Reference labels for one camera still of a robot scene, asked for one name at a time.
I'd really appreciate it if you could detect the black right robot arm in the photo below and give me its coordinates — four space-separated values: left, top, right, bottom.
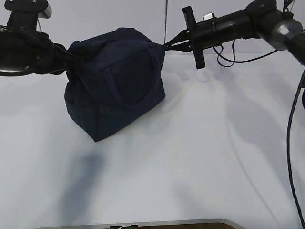
164 0 305 69

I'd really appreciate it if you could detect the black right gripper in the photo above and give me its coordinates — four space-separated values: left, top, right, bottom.
164 6 253 69

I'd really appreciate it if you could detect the dark blue lunch bag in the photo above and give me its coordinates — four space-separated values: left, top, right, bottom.
64 28 165 142

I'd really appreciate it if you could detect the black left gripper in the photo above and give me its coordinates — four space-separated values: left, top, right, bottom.
0 26 69 76

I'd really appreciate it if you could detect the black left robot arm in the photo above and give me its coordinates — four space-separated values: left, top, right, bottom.
0 0 71 77

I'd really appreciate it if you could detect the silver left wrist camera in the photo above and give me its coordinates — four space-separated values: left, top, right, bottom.
38 0 52 19

